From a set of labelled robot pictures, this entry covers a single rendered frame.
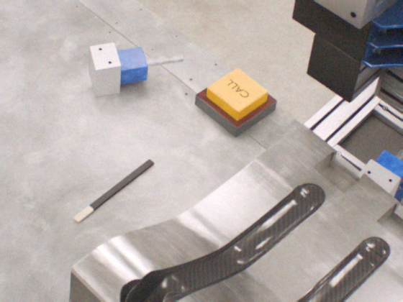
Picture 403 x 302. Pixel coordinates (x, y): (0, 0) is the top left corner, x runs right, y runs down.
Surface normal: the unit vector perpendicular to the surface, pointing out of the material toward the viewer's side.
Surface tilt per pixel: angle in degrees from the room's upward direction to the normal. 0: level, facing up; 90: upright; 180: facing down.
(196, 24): 0
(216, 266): 24
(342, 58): 90
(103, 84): 90
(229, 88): 0
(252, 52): 0
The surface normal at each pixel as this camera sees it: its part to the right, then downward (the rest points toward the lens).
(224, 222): 0.07, -0.63
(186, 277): 0.44, -0.76
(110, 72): 0.28, 0.75
